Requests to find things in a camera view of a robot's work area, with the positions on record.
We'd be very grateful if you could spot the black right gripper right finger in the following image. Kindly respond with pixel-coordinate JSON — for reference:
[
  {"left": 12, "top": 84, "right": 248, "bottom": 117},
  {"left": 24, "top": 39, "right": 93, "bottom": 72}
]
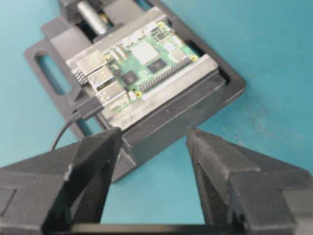
[{"left": 186, "top": 127, "right": 313, "bottom": 235}]

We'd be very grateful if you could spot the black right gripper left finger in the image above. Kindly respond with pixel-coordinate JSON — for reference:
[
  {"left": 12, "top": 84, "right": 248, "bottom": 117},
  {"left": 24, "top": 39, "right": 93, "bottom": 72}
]
[{"left": 0, "top": 128, "right": 121, "bottom": 235}]

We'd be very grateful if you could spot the black USB cable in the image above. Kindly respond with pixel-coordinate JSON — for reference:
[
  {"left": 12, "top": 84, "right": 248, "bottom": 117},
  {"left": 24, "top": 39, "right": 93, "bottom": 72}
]
[{"left": 50, "top": 95, "right": 103, "bottom": 150}]

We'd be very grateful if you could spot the green PCB board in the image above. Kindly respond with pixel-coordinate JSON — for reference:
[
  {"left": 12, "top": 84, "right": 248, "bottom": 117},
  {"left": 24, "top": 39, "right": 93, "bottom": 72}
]
[{"left": 75, "top": 20, "right": 198, "bottom": 112}]

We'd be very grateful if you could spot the black bench vise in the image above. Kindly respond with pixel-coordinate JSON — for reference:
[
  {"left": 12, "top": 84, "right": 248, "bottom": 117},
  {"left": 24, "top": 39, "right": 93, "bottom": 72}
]
[{"left": 24, "top": 0, "right": 246, "bottom": 182}]

